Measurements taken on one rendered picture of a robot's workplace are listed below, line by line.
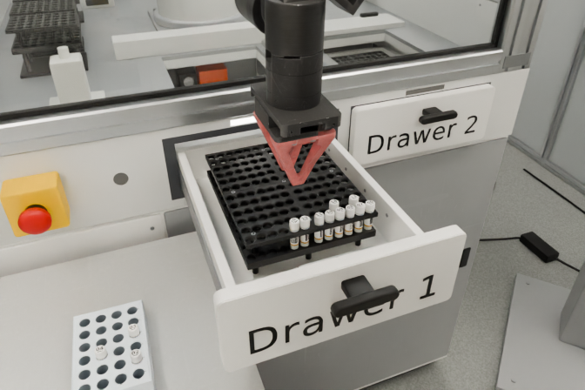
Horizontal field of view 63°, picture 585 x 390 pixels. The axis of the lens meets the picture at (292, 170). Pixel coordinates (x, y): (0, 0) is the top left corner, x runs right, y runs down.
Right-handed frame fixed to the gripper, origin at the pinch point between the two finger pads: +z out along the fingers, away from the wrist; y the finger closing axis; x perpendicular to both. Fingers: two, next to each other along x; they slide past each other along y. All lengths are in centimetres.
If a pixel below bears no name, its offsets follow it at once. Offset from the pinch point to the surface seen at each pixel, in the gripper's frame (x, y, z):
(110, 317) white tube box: 23.2, 2.7, 18.4
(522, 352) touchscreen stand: -81, 14, 95
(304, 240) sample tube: -1.1, -1.5, 9.9
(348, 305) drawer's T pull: 0.0, -15.0, 6.4
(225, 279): 9.9, -5.4, 8.5
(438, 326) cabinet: -51, 20, 75
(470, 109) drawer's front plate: -43.6, 19.7, 9.4
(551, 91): -175, 105, 65
